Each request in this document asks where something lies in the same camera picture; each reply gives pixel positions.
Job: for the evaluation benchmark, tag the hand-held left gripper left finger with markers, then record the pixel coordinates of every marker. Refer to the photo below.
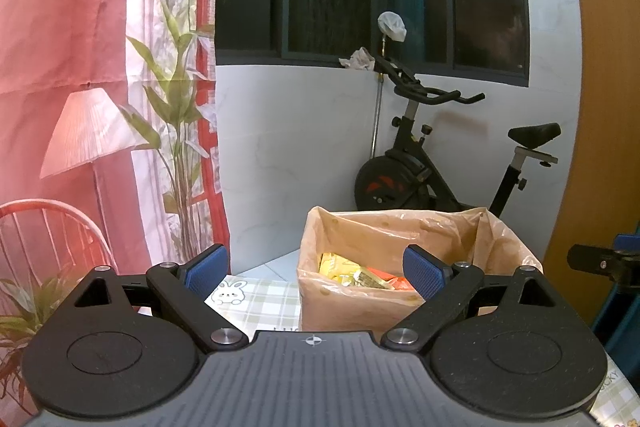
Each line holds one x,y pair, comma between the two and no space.
206,271

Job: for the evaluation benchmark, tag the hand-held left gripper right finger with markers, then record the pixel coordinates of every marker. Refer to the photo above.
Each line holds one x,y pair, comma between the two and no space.
424,272

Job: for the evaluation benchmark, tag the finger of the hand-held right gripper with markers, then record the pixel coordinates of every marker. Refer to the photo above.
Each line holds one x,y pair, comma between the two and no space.
590,259
629,243

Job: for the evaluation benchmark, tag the yellow snack packet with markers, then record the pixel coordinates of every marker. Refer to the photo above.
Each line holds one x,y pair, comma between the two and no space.
345,269

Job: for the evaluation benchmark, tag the cardboard box with plastic liner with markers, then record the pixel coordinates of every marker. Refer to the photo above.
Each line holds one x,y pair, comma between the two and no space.
350,307

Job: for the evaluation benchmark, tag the checked tablecloth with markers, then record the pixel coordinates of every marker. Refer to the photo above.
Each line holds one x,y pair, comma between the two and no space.
260,302

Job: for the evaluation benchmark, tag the black exercise bike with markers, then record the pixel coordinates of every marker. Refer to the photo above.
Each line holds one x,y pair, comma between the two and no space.
400,177

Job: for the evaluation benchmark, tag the wooden door panel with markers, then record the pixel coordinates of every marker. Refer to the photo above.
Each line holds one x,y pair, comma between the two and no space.
595,107

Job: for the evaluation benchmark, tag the metal pole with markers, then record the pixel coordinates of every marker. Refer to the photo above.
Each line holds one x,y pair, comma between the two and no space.
377,107

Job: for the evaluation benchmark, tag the crumpled white cloth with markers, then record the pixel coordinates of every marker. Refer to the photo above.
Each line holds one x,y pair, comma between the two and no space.
357,59

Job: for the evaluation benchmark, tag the white plastic bag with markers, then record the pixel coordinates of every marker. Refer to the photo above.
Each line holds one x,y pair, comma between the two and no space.
392,26

